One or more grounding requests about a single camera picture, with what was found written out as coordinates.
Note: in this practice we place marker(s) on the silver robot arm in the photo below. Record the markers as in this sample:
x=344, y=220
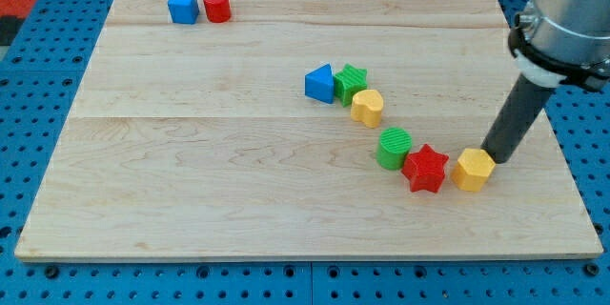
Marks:
x=563, y=42

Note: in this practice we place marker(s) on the blue triangle block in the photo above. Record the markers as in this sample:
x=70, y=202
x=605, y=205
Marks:
x=319, y=84

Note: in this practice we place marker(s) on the wooden board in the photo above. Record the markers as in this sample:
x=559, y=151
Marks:
x=197, y=143

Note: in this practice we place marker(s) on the yellow heart block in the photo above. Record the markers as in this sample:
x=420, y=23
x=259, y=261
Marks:
x=367, y=107

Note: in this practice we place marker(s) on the green star block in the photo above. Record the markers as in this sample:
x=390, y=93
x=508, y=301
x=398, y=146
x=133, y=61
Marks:
x=348, y=82

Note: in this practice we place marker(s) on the green cylinder block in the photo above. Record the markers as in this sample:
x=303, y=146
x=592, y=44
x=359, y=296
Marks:
x=392, y=148

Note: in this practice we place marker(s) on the red star block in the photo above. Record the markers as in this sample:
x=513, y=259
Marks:
x=425, y=169

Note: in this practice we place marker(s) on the red cylinder block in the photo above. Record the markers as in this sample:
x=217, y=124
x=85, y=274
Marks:
x=218, y=11

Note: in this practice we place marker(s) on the yellow hexagon block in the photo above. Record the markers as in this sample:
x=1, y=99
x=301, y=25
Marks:
x=473, y=169

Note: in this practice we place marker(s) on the blue cube block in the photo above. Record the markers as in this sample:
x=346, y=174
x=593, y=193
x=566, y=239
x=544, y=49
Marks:
x=183, y=11

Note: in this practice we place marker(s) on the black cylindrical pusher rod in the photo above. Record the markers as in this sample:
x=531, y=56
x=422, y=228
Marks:
x=520, y=109

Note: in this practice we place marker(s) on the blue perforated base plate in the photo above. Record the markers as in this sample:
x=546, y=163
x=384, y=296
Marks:
x=39, y=77

